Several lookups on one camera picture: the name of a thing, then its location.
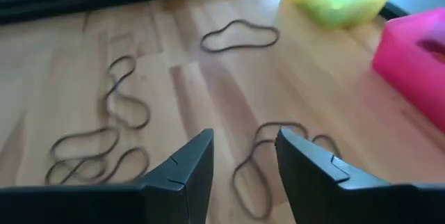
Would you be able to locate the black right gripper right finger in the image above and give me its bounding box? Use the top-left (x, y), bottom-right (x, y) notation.
top-left (274, 127), bottom-right (445, 224)

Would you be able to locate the pink plastic basket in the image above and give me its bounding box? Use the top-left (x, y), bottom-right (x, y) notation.
top-left (372, 7), bottom-right (445, 133)

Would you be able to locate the yellow plastic basket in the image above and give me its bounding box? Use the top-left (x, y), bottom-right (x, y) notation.
top-left (282, 0), bottom-right (397, 30)

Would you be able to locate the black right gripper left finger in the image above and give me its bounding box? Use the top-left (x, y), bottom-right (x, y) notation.
top-left (0, 128), bottom-right (215, 224)

